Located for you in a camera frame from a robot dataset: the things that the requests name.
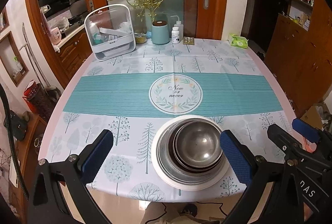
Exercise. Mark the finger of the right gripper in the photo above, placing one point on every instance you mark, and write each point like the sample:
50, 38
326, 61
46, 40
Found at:
285, 142
308, 132

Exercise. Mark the patterned teal tablecloth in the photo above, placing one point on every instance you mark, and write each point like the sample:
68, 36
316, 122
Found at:
133, 95

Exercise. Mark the large white plate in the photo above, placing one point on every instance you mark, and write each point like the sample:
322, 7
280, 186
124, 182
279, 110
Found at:
158, 169

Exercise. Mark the white pill bottle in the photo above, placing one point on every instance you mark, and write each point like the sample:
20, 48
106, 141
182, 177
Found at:
175, 35

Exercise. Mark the white squeeze bottle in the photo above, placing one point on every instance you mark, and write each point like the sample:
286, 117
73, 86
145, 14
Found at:
179, 24

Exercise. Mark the red basket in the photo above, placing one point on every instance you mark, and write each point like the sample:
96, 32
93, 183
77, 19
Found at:
33, 97

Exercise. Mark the green wet wipes pack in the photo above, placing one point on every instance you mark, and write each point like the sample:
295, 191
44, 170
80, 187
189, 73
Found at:
237, 41

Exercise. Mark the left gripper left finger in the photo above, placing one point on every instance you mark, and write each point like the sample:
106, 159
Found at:
93, 156

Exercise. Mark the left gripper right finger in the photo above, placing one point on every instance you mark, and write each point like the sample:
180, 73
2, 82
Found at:
242, 161

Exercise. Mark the clear white storage box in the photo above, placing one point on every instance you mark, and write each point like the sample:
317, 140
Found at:
110, 31

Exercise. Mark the small glass jar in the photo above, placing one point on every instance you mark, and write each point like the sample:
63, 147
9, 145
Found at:
140, 38

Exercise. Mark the blue steel bowl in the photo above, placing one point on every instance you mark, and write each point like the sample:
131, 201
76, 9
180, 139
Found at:
181, 164

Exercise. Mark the yellow blister pack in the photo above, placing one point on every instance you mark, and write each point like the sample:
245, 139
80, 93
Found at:
188, 40

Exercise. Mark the teal canister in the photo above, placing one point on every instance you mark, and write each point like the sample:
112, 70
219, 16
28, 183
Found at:
160, 32

